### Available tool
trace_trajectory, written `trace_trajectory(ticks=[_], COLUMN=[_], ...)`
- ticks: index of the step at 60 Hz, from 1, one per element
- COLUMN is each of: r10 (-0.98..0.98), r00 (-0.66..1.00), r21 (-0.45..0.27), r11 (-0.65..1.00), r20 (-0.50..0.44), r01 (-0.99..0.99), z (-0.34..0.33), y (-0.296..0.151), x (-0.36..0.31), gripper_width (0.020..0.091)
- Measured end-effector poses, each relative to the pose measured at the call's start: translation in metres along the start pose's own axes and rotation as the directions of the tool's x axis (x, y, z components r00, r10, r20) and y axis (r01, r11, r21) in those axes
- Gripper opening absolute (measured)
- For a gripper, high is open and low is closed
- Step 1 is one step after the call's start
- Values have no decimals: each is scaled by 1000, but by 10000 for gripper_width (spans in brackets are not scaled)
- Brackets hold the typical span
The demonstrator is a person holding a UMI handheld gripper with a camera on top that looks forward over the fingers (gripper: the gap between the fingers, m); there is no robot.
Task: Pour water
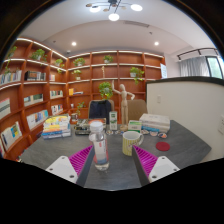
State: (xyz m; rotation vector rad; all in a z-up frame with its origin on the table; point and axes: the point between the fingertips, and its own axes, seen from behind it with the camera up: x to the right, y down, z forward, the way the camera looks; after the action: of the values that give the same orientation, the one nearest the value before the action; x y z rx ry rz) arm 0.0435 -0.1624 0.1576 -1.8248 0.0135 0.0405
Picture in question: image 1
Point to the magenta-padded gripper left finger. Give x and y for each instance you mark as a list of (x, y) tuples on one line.
[(63, 166)]

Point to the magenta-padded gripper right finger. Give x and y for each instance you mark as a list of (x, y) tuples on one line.
[(163, 166)]

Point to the clear plastic water bottle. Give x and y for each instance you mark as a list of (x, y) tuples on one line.
[(100, 150)]

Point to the flat round red coaster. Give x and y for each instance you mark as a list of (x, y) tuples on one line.
[(163, 146)]

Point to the small round badge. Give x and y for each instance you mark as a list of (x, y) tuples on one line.
[(145, 132), (153, 133), (162, 135)]

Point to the colourful book stack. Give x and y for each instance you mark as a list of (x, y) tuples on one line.
[(56, 128)]

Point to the yellow striped mug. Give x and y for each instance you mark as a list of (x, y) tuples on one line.
[(129, 145)]

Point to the dark box with orange print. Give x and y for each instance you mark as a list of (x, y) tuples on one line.
[(81, 127)]

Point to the small green white box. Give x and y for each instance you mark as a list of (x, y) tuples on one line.
[(134, 126)]

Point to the tan chair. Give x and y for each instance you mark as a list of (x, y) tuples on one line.
[(137, 109)]

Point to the dark blue chair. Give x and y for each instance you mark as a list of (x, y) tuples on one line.
[(99, 110)]

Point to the tall green white carton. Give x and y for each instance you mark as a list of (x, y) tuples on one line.
[(113, 120)]

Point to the wooden artist mannequin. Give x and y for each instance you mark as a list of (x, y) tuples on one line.
[(124, 103)]

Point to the wooden bookshelf unit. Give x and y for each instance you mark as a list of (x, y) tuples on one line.
[(60, 83)]

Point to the white sign board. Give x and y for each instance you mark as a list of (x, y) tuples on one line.
[(163, 70)]

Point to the grey curtain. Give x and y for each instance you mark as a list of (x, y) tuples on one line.
[(193, 66)]

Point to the window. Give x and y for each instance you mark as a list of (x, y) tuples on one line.
[(215, 68)]

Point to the recessed ceiling spotlight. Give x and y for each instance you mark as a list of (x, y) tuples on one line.
[(156, 43), (73, 43)]

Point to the ceiling air vent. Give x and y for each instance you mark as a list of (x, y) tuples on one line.
[(136, 23)]

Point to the branched ceiling lamp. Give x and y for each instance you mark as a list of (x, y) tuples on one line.
[(113, 16)]

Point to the white wall switch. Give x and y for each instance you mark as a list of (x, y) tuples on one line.
[(158, 99)]

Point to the white wall socket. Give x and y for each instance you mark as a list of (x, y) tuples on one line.
[(221, 125)]

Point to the black curtain rail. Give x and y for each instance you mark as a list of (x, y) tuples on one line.
[(200, 50)]

